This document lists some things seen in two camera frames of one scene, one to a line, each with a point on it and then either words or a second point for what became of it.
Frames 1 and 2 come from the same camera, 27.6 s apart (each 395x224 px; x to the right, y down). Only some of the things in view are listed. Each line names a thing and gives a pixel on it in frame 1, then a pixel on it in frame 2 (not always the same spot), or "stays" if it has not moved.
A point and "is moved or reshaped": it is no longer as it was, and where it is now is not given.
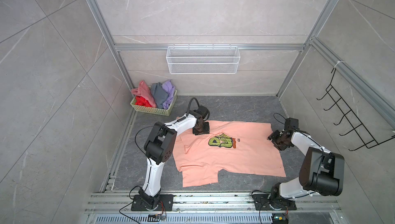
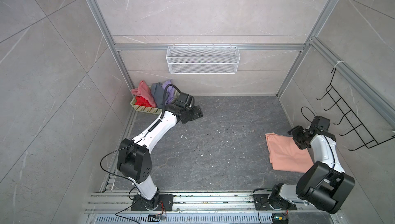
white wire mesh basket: x=203 y=60 stays
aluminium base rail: x=214 y=208 stays
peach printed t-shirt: x=239 y=146 is moved or reshaped
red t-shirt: x=140 y=100 stays
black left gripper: x=207 y=130 -> x=197 y=112
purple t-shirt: x=168 y=88 stays
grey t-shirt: x=159 y=94 stays
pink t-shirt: x=143 y=91 stays
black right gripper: x=273 y=136 -> x=295 y=131
